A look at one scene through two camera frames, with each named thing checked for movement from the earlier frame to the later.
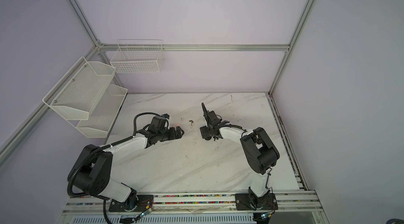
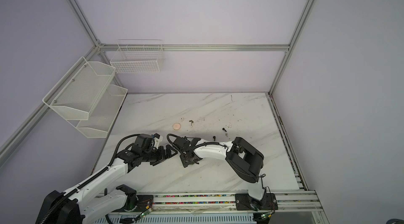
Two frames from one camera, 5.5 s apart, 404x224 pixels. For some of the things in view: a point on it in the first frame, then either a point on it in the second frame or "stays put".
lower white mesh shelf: (104, 112) stays put
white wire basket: (138, 56) stays put
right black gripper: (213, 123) → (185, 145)
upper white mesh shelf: (77, 94) stays put
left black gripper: (173, 136) → (161, 154)
